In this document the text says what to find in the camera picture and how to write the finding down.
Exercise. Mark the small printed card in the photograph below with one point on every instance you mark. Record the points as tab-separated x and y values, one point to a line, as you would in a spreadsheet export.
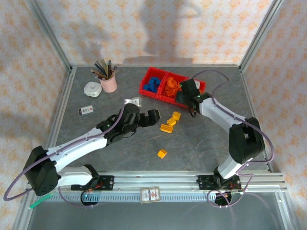
86	110

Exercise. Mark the white square alarm clock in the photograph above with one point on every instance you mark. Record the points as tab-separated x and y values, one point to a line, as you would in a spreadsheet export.
92	89

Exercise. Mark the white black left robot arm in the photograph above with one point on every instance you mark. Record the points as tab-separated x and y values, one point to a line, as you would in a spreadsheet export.
76	146

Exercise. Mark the green plastic strip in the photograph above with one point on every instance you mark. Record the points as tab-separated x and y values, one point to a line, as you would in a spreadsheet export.
40	200

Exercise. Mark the long aluminium base rail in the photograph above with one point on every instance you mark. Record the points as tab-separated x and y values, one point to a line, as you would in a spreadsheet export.
156	179

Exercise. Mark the flat yellow lego plate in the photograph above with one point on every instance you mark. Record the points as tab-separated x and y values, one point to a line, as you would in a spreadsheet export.
166	128

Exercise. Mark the pink pencil cup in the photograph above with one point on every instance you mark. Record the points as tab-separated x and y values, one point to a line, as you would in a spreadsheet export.
109	85

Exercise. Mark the yellow lego brick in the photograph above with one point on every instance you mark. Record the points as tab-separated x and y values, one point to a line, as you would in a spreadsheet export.
162	153
171	121
177	115

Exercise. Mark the aluminium frame post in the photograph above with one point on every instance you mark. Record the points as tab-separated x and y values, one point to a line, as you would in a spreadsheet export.
50	36
261	36

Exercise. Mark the aluminium table side rail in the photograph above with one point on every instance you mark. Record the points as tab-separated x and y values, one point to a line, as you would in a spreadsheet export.
62	112
254	112

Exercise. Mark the thin coloured pencil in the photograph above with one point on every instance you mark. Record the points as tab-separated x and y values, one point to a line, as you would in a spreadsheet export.
100	69
97	73
105	67
114	72
110	68

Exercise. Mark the red white label card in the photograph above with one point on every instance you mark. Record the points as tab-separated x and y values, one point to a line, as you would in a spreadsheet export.
150	195

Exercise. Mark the aluminium table end rail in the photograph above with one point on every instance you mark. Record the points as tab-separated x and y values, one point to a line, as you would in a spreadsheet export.
216	65

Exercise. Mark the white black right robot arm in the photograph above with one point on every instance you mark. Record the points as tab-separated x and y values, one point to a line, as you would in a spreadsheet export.
220	112

